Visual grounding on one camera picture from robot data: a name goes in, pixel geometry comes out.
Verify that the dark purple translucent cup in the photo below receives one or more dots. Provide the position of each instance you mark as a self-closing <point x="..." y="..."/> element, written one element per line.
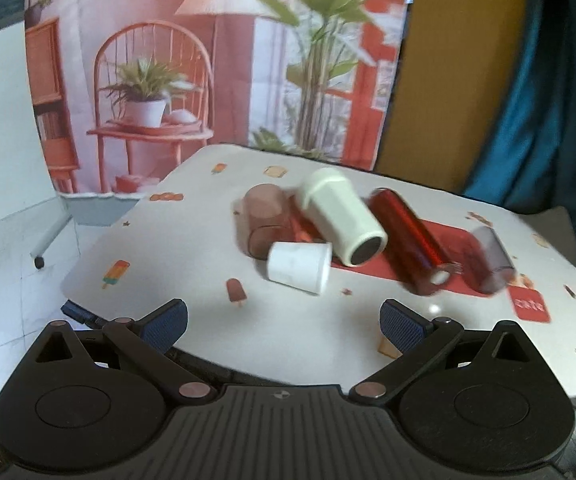
<point x="487" y="268"/>

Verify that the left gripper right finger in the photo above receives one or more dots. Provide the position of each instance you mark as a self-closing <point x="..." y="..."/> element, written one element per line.
<point x="423" y="344"/>

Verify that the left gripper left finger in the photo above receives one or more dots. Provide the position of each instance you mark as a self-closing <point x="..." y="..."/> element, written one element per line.
<point x="143" y="344"/>

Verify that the brown translucent plastic cup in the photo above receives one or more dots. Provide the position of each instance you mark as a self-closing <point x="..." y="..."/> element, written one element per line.
<point x="267" y="211"/>

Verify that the white tumbler with black bottom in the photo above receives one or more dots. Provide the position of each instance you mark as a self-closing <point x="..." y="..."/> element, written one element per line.
<point x="329" y="200"/>

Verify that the small white paper cup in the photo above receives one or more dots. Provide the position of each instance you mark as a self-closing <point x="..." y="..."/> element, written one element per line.
<point x="303" y="266"/>

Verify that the teal curtain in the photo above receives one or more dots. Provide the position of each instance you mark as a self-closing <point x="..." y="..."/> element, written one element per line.
<point x="528" y="163"/>

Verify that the shiny red metal tumbler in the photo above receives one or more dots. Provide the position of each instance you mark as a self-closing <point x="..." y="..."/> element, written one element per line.
<point x="414" y="254"/>

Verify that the printed room backdrop cloth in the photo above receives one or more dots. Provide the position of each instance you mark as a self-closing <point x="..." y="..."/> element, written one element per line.
<point x="124" y="90"/>

